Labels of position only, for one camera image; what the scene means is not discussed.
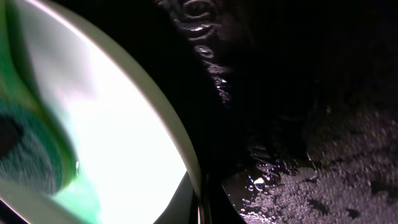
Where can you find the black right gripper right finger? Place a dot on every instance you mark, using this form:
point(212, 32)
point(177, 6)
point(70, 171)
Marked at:
point(220, 209)

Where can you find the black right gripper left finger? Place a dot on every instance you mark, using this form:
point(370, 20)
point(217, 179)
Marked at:
point(183, 207)

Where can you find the small mint green plate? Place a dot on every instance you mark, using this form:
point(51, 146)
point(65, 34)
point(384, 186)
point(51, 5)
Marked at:
point(131, 148)

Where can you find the green scouring sponge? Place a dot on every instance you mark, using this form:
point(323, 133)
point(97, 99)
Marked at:
point(35, 152)

